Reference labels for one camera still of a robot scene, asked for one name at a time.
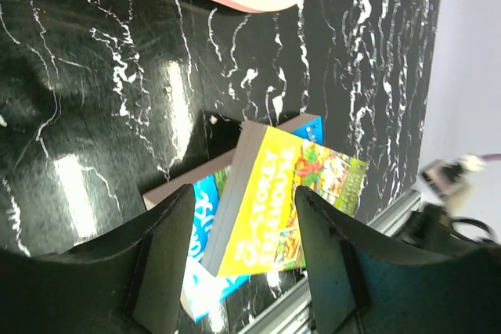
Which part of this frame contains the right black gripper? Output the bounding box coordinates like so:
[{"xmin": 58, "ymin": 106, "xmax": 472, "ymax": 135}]
[{"xmin": 395, "ymin": 204, "xmax": 497, "ymax": 252}]

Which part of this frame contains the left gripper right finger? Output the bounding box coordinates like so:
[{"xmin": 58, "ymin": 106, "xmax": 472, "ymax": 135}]
[{"xmin": 296, "ymin": 187, "xmax": 500, "ymax": 333}]

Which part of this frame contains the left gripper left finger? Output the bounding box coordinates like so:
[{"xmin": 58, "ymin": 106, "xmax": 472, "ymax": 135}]
[{"xmin": 1, "ymin": 184, "xmax": 195, "ymax": 333}]

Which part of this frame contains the yellow-green 65-storey treehouse book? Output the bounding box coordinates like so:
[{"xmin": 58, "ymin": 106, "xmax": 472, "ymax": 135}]
[{"xmin": 201, "ymin": 121, "xmax": 369, "ymax": 278}]

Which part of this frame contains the blue 26-storey treehouse book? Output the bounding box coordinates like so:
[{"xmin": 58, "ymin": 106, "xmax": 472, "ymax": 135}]
[{"xmin": 142, "ymin": 113, "xmax": 325, "ymax": 324}]

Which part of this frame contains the black marble mat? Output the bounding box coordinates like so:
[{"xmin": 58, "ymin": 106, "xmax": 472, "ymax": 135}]
[{"xmin": 0, "ymin": 0, "xmax": 447, "ymax": 334}]

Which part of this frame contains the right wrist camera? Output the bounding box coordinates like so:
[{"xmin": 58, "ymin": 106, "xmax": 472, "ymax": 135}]
[{"xmin": 420, "ymin": 154, "xmax": 487, "ymax": 212}]

